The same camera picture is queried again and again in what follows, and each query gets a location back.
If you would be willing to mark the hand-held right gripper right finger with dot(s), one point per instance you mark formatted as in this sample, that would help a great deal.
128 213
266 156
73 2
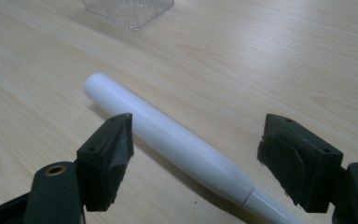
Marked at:
304 174

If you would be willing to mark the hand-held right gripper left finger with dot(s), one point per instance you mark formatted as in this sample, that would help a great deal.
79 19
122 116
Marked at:
101 168

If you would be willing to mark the white pen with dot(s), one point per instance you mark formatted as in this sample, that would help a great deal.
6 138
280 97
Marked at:
167 137

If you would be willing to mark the clear ribbed plastic container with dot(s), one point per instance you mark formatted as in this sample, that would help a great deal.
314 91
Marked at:
130 12

